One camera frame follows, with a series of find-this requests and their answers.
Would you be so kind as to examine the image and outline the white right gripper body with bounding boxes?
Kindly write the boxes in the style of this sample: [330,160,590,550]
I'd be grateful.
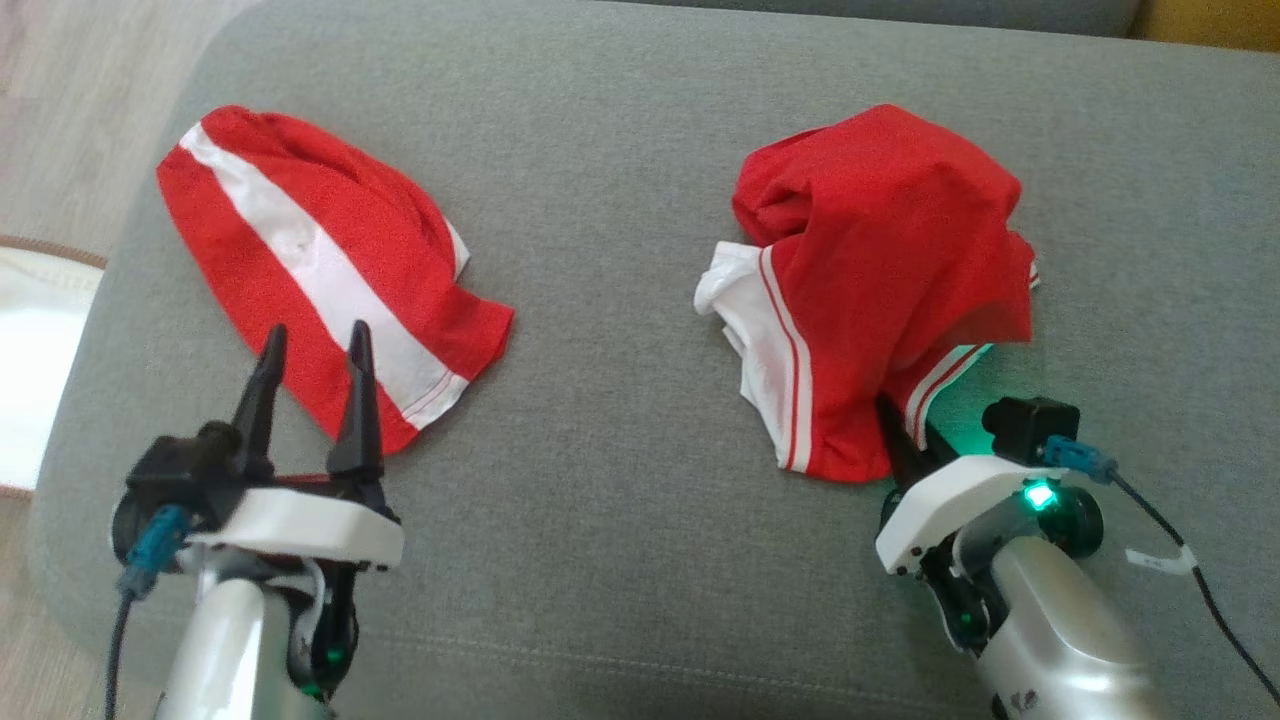
[875,455,1043,641]

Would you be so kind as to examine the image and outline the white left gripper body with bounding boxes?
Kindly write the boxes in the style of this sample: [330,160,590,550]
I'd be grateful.
[185,455,405,701]

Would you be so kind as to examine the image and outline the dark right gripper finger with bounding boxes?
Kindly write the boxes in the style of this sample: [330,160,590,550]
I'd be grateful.
[920,418,965,473]
[875,393,933,493]

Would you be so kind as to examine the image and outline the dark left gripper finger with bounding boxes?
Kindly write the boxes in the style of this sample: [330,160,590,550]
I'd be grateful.
[326,320,387,485]
[231,324,289,483]

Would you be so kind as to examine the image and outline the red shorts with white stripe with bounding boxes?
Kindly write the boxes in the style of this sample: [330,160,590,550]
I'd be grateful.
[156,104,516,457]

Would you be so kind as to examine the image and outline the red jersey with white sleeves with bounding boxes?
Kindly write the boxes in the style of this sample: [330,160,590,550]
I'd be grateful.
[694,103,1041,485]

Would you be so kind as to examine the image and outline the white laundry basket brown rim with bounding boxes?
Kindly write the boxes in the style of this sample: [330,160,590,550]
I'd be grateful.
[0,234,108,499]

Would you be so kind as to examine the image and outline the grey sofa seat cushion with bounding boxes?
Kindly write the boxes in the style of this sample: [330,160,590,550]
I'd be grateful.
[30,0,1280,720]

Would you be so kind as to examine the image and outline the grey sofa back cushion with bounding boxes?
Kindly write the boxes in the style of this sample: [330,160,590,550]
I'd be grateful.
[620,0,1143,39]

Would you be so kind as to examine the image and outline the yellow cushion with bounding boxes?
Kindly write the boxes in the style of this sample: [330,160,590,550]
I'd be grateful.
[1130,0,1280,53]

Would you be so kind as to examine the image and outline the white cable label tag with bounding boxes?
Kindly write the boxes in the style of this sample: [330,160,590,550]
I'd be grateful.
[1124,543,1198,578]

